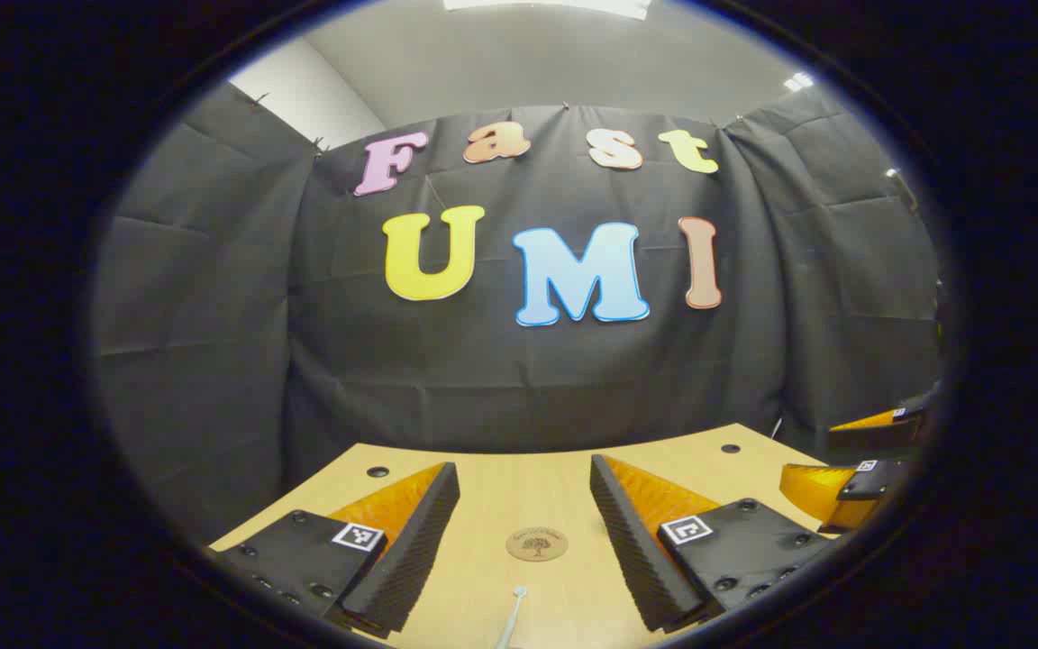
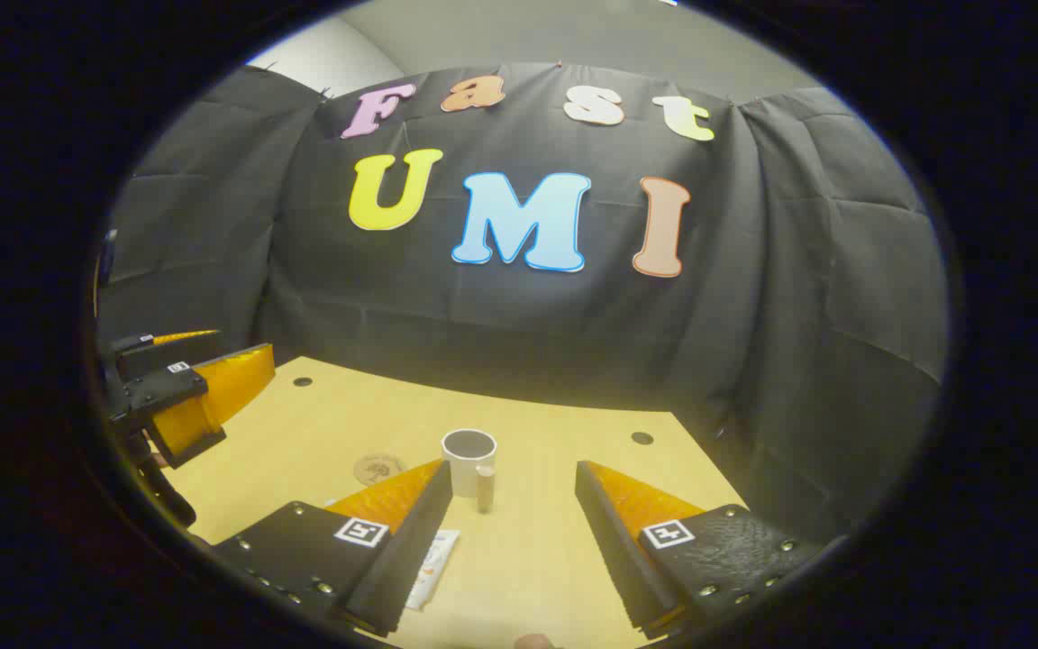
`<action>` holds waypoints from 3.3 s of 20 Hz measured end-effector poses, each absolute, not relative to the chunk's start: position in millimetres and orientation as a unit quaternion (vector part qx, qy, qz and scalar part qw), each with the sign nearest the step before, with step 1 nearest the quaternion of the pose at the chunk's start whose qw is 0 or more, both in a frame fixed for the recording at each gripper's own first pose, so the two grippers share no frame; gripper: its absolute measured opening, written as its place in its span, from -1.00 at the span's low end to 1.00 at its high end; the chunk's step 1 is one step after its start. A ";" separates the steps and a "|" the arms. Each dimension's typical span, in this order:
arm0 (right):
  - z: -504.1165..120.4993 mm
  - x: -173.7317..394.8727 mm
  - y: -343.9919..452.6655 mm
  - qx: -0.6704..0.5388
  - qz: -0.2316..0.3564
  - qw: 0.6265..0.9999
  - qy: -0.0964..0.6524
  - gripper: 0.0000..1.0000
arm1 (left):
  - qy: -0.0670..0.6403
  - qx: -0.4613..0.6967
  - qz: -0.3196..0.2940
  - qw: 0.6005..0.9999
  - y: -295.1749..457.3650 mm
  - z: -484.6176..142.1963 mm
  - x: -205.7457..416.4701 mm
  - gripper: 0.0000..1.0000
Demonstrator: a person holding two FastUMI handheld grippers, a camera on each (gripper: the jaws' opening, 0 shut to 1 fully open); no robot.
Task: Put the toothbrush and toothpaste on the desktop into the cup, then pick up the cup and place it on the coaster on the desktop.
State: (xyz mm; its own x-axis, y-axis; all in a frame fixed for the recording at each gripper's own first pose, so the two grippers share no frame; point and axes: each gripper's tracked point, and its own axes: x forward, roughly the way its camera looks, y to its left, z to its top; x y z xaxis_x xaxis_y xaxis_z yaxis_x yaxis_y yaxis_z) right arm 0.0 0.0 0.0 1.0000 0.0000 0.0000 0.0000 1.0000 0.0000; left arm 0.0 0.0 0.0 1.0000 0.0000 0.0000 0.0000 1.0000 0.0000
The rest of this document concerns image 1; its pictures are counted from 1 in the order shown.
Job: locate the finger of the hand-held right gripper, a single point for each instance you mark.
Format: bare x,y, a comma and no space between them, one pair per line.
870,482
875,434

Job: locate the light wooden desktop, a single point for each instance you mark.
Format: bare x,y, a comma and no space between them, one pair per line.
519,491

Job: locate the pale green toothbrush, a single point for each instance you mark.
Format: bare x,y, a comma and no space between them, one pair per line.
512,613

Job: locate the black backdrop cloth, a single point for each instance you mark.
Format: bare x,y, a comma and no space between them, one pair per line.
483,361

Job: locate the round cork coaster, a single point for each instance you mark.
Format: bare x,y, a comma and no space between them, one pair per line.
537,543

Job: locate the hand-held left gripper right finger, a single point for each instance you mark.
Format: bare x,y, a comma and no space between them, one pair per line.
632,550

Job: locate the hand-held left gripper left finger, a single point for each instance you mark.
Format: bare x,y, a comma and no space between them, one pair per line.
411,550

